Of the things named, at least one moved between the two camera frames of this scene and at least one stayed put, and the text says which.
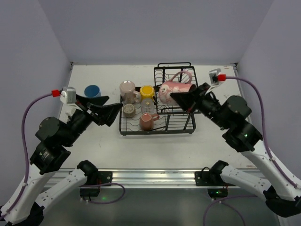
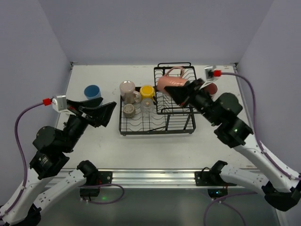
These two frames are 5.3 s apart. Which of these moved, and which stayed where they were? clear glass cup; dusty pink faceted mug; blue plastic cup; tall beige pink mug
Moved: dusty pink faceted mug
Stayed: blue plastic cup; clear glass cup; tall beige pink mug
